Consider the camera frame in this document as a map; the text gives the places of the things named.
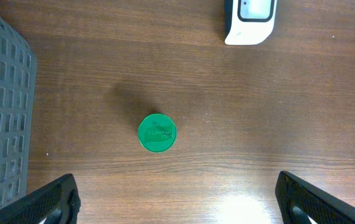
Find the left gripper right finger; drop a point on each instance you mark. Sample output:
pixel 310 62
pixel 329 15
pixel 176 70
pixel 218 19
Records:
pixel 302 202

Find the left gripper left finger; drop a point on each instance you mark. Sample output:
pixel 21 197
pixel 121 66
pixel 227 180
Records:
pixel 57 202

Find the green round lid jar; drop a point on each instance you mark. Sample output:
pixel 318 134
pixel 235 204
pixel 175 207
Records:
pixel 157 132

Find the white barcode scanner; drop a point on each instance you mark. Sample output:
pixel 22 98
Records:
pixel 248 22

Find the dark grey plastic basket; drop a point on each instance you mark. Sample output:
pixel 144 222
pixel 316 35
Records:
pixel 18 68

